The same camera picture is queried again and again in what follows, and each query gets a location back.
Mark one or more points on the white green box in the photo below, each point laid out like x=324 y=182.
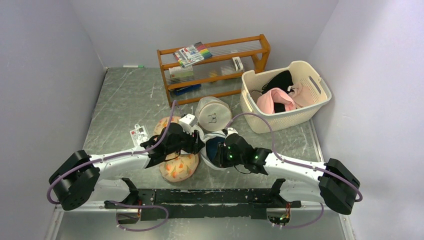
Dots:
x=180 y=72

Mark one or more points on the pink garment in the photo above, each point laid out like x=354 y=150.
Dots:
x=301 y=95

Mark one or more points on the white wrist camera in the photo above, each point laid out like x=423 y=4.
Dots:
x=229 y=131
x=187 y=122

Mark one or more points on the floral orange laundry bag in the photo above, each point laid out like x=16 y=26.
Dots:
x=178 y=168

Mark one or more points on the black garment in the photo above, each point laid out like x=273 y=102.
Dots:
x=282 y=80

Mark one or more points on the green white marker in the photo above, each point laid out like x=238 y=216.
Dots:
x=133 y=66

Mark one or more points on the white clip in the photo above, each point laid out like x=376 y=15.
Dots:
x=238 y=65

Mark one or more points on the beige mesh laundry bag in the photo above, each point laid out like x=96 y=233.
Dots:
x=212 y=114

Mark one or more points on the white mesh laundry bag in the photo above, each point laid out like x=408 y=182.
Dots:
x=204 y=138

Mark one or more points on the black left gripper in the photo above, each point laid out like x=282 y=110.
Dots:
x=195 y=143

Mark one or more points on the orange wooden shelf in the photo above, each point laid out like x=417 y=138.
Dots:
x=254 y=52

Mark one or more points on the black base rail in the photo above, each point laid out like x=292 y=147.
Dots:
x=156 y=204

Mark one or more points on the cream plastic laundry basket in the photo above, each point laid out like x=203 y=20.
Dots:
x=301 y=73

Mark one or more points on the clear blister pack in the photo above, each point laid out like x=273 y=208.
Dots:
x=139 y=135

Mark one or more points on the blue flat box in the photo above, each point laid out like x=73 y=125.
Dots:
x=183 y=90

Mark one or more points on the brown bra cup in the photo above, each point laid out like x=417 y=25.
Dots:
x=255 y=95

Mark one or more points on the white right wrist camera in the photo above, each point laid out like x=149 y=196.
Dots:
x=229 y=131

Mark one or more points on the aluminium frame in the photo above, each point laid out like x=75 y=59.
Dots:
x=93 y=221

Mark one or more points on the pink bra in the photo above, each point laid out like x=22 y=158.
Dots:
x=275 y=101

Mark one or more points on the colour marker pack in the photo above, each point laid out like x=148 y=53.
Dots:
x=193 y=54

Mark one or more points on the dark blue garment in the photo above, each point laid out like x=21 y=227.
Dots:
x=212 y=147

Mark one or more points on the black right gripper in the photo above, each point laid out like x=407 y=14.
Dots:
x=221 y=149

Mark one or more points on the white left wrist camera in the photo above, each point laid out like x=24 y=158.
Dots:
x=187 y=122

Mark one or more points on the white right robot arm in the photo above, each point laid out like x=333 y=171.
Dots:
x=329 y=183

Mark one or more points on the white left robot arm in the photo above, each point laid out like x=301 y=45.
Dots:
x=85 y=178

